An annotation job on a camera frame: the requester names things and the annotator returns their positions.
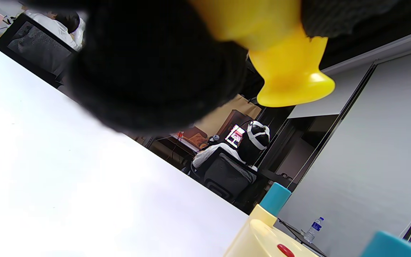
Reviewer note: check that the person's left hand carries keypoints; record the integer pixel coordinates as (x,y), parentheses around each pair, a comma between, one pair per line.
(155,71)

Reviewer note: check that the clear water bottle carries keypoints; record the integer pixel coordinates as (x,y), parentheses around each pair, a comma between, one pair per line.
(313,230)

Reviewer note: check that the red toy nail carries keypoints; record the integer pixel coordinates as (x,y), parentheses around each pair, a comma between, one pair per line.
(285,250)

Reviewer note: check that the bright white monitor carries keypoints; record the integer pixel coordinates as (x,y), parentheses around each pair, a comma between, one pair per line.
(234,135)

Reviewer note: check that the black office chair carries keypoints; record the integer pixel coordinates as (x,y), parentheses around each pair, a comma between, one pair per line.
(34,46)
(227,175)

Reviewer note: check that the yellow round tap bench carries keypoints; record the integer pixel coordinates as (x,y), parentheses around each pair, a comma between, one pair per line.
(259,235)

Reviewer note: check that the brown wooden table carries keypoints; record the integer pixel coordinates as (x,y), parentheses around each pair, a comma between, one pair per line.
(191,137)

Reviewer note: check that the yellow toy hammer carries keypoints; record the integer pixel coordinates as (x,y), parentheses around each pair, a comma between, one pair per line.
(287,71)

